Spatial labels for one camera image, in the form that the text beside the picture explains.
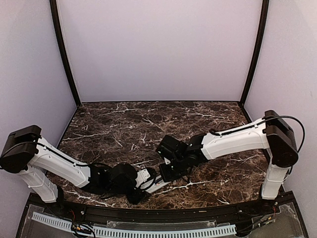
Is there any black front rail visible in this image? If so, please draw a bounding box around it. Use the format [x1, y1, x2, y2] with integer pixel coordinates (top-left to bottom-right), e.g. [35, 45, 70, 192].
[64, 201, 264, 223]

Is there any white slotted cable duct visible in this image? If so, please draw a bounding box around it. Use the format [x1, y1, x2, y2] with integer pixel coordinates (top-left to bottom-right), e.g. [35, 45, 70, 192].
[32, 212, 236, 238]

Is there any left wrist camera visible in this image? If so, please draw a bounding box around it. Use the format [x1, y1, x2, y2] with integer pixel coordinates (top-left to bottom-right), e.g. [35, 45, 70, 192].
[136, 167, 157, 188]

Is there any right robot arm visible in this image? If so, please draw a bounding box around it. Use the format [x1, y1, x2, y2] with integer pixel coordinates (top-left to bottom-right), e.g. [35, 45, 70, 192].
[156, 110, 303, 215]

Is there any white remote control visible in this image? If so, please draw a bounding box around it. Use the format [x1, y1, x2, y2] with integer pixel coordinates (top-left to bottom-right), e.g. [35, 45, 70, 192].
[146, 178, 170, 194]

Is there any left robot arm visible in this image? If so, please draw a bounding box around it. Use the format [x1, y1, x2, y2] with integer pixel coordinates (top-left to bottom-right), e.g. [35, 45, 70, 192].
[0, 125, 156, 216]

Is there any left black frame post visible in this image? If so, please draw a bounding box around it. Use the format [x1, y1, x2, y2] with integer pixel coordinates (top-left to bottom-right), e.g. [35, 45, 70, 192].
[49, 0, 81, 107]

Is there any black frame post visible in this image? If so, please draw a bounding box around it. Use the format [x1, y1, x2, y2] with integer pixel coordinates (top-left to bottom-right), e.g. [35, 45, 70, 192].
[239, 0, 269, 107]
[49, 0, 81, 107]

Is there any right black frame post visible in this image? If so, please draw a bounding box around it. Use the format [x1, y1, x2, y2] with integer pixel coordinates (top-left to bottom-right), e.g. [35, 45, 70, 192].
[239, 0, 269, 107]

